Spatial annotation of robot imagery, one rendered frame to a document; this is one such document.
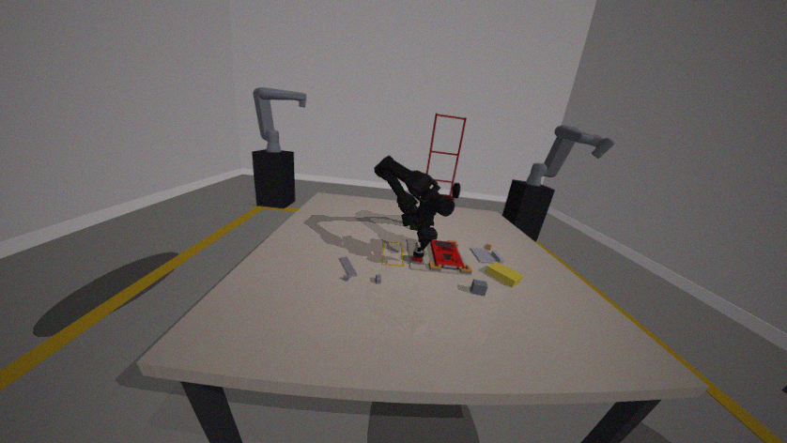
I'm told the yellow rectangular block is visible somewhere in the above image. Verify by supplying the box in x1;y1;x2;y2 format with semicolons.
486;262;523;287

